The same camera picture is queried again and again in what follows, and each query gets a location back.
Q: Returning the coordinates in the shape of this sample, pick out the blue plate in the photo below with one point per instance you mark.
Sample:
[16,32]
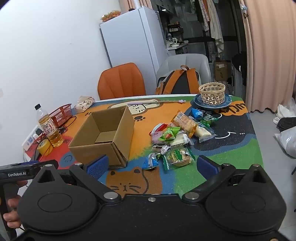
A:
[227,100]

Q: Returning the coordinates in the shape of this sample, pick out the white power strip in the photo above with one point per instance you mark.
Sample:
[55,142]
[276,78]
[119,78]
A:
[29,140]

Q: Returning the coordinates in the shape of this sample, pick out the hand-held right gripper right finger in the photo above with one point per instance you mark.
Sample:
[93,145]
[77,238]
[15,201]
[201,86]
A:
[207,165]

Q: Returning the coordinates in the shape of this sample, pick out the red white snack packet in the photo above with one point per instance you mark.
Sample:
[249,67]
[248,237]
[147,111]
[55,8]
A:
[159,128]

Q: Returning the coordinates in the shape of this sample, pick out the white hanging garment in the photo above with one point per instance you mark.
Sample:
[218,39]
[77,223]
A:
[216,30]

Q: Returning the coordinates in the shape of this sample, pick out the grey chair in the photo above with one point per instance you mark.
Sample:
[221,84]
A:
[185,60]

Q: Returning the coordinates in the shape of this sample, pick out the red plastic basket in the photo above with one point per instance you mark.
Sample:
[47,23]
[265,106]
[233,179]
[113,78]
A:
[61,114]

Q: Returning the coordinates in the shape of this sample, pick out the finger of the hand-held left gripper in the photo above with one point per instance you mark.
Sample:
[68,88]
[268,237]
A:
[46,164]

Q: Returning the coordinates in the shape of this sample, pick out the long orange cracker packet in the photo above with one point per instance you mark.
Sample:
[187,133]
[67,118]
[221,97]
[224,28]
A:
[185,122]

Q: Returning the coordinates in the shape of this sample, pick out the grey plastic bag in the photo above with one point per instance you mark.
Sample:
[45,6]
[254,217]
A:
[288,141]

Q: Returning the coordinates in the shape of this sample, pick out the orange black backpack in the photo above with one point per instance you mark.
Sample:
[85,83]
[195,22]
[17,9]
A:
[182,83]

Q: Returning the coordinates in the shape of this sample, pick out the small brown carton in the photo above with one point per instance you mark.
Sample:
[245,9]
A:
[222,70]

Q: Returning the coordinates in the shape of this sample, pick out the floral hanging garment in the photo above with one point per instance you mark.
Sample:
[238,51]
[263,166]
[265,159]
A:
[204,16]

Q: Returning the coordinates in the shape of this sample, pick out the small blue snack packet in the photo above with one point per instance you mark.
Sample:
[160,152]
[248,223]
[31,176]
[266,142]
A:
[150,161]
[196,112]

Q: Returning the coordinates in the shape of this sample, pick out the person's left hand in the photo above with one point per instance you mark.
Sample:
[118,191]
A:
[12,202]

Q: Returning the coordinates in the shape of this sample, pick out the pink cake packet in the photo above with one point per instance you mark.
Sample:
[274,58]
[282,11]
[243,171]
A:
[156,138]

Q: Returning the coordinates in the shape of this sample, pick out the dark green snack packet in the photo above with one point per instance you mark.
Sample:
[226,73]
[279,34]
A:
[209,119]

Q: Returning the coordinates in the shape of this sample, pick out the white plastic bag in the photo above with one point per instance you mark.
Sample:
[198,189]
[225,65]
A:
[284,111]

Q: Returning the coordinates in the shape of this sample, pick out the yellow tape roll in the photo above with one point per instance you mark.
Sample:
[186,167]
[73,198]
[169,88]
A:
[45,147]

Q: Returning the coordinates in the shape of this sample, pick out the tea bottle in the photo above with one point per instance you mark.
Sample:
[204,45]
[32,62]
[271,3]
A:
[49,129]

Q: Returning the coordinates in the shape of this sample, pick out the white refrigerator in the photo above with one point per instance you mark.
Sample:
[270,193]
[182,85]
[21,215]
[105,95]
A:
[129,39]

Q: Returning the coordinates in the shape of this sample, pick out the orange chair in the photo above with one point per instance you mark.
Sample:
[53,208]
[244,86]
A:
[120,81]

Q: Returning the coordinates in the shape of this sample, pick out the woven bamboo basket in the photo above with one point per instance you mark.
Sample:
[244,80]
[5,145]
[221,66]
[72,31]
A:
[211,95]

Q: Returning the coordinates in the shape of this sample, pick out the white silver snack packet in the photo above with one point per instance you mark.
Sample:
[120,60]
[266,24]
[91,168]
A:
[182,139]

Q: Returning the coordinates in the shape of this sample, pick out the printed tissue pack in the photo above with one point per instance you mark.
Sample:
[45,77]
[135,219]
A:
[84,103]

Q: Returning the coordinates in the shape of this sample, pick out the bright green snack packet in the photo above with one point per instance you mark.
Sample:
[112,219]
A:
[170,134]

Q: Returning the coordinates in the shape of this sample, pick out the small silver candy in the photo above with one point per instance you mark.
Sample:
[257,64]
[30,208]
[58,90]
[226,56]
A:
[156,148]
[166,149]

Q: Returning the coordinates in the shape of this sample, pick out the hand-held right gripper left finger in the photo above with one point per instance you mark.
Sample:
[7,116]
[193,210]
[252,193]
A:
[97,165]

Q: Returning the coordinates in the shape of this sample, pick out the white kettle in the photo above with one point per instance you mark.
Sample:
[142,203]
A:
[174,41]

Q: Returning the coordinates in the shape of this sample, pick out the pink curtain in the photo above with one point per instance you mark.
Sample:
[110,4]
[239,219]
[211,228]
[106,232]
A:
[266,58]

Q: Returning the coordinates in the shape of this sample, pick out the green cake packet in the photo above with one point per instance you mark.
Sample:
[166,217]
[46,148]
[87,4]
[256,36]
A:
[179,157]

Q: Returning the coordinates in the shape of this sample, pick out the brown cardboard box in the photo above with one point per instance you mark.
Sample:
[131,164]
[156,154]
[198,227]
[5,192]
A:
[124,129]

